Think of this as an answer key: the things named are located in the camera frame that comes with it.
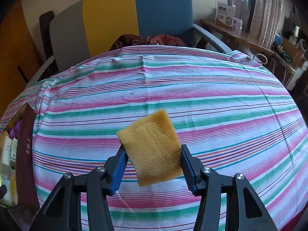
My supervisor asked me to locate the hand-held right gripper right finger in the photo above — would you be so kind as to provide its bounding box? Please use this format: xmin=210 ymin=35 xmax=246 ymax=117
xmin=180 ymin=144 xmax=277 ymax=231

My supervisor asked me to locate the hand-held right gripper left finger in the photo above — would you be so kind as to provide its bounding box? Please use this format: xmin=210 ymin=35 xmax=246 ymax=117
xmin=29 ymin=144 xmax=129 ymax=231

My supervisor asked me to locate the gold square tin box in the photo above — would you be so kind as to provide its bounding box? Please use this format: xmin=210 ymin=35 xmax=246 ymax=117
xmin=0 ymin=103 xmax=40 ymax=212

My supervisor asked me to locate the small green box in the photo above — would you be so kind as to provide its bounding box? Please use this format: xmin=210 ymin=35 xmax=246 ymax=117
xmin=11 ymin=137 xmax=18 ymax=164

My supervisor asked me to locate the purple wrapper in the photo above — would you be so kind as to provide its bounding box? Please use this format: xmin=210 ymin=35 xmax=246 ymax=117
xmin=10 ymin=120 xmax=24 ymax=137

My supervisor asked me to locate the white carton box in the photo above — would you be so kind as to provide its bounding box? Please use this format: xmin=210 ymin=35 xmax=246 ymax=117
xmin=2 ymin=136 xmax=12 ymax=165

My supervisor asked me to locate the striped tablecloth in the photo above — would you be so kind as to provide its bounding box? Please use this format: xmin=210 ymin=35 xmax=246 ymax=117
xmin=0 ymin=44 xmax=308 ymax=231

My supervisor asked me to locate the dark red cloth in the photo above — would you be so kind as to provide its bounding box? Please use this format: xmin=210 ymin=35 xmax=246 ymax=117
xmin=109 ymin=34 xmax=187 ymax=51

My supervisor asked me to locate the wooden side table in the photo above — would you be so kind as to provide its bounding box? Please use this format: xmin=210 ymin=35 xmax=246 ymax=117
xmin=200 ymin=18 xmax=275 ymax=56

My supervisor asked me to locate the wooden wardrobe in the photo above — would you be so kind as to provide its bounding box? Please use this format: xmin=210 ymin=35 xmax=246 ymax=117
xmin=0 ymin=0 xmax=42 ymax=116

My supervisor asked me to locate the small pink white box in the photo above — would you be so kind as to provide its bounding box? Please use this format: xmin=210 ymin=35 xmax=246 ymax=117
xmin=232 ymin=17 xmax=243 ymax=30

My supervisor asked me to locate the black rolled mat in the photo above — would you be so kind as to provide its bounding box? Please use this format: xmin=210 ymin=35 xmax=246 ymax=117
xmin=39 ymin=11 xmax=55 ymax=60

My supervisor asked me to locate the white printed box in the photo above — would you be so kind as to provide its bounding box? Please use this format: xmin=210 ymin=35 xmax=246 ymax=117
xmin=215 ymin=0 xmax=236 ymax=27

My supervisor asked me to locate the grey yellow blue armchair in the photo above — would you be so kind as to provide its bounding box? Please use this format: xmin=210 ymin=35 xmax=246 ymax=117
xmin=30 ymin=0 xmax=233 ymax=82

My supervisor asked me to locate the striped beige curtain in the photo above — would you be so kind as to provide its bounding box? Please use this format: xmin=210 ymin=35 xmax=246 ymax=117
xmin=243 ymin=0 xmax=283 ymax=51

